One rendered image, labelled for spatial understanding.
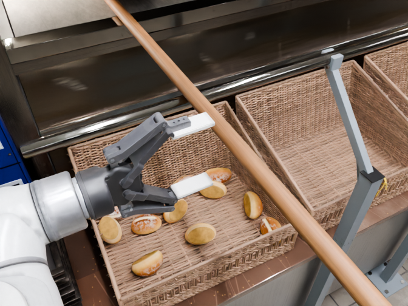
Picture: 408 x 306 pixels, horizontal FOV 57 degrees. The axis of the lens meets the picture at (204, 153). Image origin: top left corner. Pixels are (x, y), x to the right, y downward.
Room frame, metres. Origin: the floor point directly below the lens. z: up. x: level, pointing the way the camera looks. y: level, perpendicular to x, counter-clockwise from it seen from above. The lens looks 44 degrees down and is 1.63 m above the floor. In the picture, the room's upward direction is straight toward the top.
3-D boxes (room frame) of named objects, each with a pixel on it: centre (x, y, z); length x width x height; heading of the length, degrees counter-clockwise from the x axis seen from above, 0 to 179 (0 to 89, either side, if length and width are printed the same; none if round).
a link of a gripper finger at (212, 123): (0.43, 0.02, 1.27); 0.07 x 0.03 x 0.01; 118
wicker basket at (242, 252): (0.74, 0.07, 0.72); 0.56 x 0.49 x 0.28; 116
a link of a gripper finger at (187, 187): (0.43, 0.02, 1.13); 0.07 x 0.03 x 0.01; 118
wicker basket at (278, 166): (1.01, -0.46, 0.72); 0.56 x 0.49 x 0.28; 117
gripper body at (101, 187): (0.37, 0.14, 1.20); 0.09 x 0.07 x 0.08; 118
